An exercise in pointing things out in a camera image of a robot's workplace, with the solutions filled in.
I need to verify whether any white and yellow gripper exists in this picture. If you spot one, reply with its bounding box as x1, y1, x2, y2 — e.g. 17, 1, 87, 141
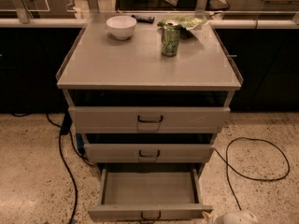
202, 211, 259, 224

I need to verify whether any grey bottom drawer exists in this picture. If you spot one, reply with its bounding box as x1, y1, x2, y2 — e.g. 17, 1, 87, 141
89, 164, 213, 221

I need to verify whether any grey drawer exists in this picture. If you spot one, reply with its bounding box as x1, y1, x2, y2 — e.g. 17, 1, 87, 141
68, 106, 230, 133
89, 164, 213, 221
85, 144, 214, 163

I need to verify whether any grey drawer cabinet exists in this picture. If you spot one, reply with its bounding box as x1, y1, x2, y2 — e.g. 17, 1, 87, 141
55, 12, 244, 185

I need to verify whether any grey middle drawer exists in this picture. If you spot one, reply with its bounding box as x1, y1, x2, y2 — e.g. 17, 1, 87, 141
85, 144, 214, 163

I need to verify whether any grey top drawer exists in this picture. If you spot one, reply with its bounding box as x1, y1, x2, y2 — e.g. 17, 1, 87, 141
68, 106, 230, 133

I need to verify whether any green soda can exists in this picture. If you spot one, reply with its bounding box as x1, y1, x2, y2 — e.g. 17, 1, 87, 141
162, 21, 180, 57

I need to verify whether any green chip bag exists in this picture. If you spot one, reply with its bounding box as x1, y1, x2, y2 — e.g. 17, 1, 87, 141
157, 15, 206, 30

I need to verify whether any black remote control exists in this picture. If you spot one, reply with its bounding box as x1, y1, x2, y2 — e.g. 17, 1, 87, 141
131, 14, 155, 24

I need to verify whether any white ceramic bowl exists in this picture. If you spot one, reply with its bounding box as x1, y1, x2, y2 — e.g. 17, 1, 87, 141
107, 16, 136, 40

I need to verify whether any white horizontal rail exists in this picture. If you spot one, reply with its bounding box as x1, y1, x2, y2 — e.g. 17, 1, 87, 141
0, 19, 299, 29

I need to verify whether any black floor cable left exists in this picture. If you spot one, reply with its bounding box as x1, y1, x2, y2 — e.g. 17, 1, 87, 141
8, 111, 94, 224

